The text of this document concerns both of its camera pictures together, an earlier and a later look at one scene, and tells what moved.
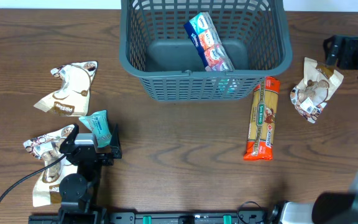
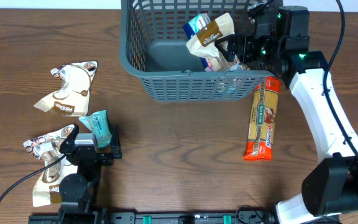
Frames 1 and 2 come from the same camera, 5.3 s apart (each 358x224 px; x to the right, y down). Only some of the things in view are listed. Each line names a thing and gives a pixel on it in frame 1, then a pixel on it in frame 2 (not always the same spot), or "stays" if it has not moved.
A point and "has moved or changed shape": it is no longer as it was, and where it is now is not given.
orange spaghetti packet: (260, 141) stays
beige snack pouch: (310, 96) has moved or changed shape
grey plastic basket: (155, 47) stays
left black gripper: (115, 151) stays
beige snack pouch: (73, 99) stays
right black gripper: (345, 50) → (242, 48)
